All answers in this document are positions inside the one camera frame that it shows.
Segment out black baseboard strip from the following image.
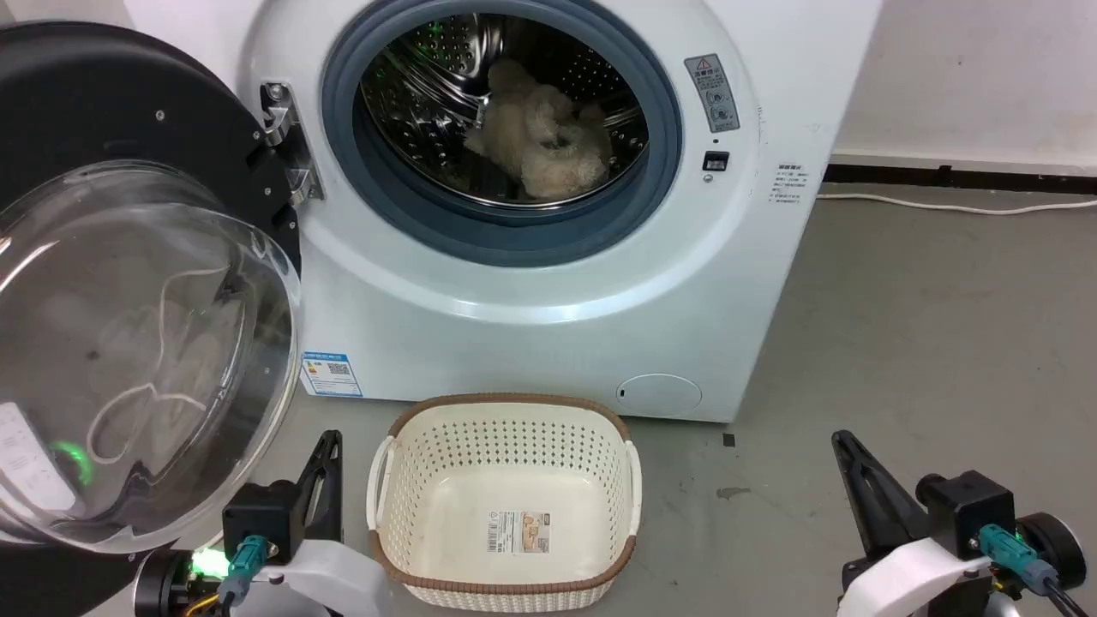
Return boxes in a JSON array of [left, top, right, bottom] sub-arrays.
[[823, 162, 1097, 197]]

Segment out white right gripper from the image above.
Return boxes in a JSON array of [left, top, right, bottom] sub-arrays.
[[831, 430, 995, 617]]

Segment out grey warning sticker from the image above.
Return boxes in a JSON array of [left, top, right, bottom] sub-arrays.
[[684, 54, 741, 135]]

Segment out round drain filter cover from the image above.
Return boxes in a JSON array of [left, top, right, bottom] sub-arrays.
[[617, 374, 703, 422]]

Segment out cream plush toy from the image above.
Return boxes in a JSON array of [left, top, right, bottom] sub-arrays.
[[463, 57, 614, 201]]

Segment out paper label inside basket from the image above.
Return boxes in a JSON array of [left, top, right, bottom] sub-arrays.
[[488, 511, 552, 554]]

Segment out black-rimmed glass washer door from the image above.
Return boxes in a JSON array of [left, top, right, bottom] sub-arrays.
[[0, 21, 306, 617]]

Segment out cable with teal connector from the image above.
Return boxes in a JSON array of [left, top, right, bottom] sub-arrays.
[[183, 535, 277, 617], [979, 524, 1097, 617]]

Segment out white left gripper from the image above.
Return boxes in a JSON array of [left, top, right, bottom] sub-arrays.
[[230, 430, 392, 617]]

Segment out white floor cable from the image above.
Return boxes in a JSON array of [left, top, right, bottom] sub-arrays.
[[814, 191, 1097, 216]]

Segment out white front-load washing machine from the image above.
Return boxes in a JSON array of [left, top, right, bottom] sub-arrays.
[[124, 0, 884, 425]]

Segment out cream perforated laundry basket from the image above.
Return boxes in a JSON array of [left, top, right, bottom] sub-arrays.
[[367, 392, 643, 614]]

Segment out left cable with teal connector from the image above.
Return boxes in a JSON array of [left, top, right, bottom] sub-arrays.
[[183, 535, 277, 617]]

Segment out blue energy label sticker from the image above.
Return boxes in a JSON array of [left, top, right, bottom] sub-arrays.
[[300, 350, 364, 398]]

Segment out right cable with teal connector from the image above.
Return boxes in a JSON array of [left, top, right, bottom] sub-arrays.
[[979, 524, 1097, 617]]

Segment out chrome door hinge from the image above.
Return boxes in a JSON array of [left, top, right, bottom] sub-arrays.
[[260, 81, 326, 207]]

